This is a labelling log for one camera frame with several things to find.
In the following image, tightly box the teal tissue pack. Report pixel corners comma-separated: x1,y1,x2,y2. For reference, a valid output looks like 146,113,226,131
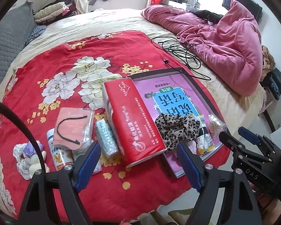
95,118,119,158

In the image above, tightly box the pink face mask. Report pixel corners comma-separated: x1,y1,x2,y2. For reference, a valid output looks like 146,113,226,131
53,107,94,151

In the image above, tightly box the leopard print scrunchie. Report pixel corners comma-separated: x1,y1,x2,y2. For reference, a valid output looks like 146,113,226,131
155,113,200,152

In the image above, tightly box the white floral scrunchie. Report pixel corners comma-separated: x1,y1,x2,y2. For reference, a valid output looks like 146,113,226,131
13,143,30,180

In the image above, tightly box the white teddy bear satin dress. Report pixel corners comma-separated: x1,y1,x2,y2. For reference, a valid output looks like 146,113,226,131
187,115,215,155

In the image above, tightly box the small clear snack bag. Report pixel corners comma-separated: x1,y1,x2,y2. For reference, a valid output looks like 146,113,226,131
208,114,227,139

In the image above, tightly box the white orange vitamin bottle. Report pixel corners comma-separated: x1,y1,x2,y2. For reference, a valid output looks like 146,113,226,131
46,128,74,171

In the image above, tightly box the small plush purple bow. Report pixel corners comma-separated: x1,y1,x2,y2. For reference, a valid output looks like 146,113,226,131
23,141,50,179

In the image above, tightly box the red tissue box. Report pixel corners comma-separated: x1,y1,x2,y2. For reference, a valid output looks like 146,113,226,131
102,78,166,168

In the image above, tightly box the pink book in tray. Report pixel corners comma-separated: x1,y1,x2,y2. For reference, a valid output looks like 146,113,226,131
131,68,223,178

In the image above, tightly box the pink quilt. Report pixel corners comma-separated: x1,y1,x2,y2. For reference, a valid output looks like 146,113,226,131
141,0,263,97

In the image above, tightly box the red floral blanket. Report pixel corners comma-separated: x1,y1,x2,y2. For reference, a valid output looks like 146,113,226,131
0,30,232,224

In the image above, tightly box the black garment on quilt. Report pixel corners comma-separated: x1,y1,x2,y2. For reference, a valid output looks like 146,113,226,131
189,9,223,24

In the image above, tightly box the grey quilted headboard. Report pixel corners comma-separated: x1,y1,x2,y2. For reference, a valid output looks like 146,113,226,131
0,1,36,83

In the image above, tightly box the red box on sill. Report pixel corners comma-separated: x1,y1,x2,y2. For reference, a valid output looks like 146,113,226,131
150,0,163,5

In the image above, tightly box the folded clothes pile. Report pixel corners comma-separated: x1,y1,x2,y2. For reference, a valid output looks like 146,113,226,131
33,0,78,26

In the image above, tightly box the black camera cable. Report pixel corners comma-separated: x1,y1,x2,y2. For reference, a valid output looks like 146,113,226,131
0,97,47,173

